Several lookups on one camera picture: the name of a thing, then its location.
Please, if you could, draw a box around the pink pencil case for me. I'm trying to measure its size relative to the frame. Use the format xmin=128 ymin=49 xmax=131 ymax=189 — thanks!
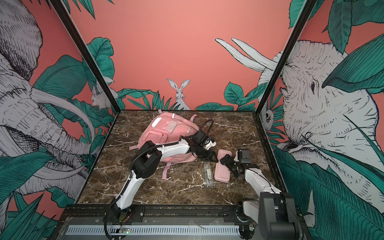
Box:
xmin=214 ymin=149 xmax=232 ymax=183

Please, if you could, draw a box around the pink student backpack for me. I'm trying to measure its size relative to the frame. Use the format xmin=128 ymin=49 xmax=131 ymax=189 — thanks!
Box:
xmin=130 ymin=111 xmax=202 ymax=180

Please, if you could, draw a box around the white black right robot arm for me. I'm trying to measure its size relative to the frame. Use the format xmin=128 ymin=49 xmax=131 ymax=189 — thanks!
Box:
xmin=219 ymin=155 xmax=304 ymax=240

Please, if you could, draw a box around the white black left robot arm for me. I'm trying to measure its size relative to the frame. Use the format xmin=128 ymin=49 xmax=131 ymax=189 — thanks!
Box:
xmin=105 ymin=136 xmax=218 ymax=222

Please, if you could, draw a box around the clear plastic small case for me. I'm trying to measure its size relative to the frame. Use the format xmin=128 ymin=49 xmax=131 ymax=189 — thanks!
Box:
xmin=204 ymin=163 xmax=214 ymax=187

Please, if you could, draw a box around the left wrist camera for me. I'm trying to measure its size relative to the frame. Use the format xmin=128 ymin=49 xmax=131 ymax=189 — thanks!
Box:
xmin=193 ymin=130 xmax=217 ymax=150

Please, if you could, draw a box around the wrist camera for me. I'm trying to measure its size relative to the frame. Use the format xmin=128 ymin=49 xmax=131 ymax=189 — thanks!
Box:
xmin=193 ymin=130 xmax=217 ymax=150
xmin=235 ymin=148 xmax=252 ymax=164

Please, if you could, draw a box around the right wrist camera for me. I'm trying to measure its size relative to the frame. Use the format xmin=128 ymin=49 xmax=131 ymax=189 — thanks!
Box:
xmin=235 ymin=148 xmax=252 ymax=164

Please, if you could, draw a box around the white perforated cable tray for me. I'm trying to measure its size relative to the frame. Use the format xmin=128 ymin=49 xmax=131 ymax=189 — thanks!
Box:
xmin=65 ymin=225 xmax=240 ymax=236

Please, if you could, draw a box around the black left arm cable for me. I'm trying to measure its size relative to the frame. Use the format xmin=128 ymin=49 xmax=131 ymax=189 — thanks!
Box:
xmin=103 ymin=140 xmax=181 ymax=240

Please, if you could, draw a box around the black front mounting rail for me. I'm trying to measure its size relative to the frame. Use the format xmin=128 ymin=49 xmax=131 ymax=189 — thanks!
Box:
xmin=59 ymin=203 xmax=301 ymax=224

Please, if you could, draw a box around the black right corner frame post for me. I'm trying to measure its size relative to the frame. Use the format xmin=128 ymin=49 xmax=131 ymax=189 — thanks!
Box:
xmin=256 ymin=0 xmax=317 ymax=115

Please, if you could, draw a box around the black corner frame post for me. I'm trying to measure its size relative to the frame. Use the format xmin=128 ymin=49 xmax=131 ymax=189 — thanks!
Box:
xmin=256 ymin=0 xmax=317 ymax=115
xmin=49 ymin=0 xmax=121 ymax=114

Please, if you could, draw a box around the black left corner frame post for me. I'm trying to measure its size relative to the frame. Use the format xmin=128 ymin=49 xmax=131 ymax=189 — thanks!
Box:
xmin=49 ymin=0 xmax=121 ymax=114

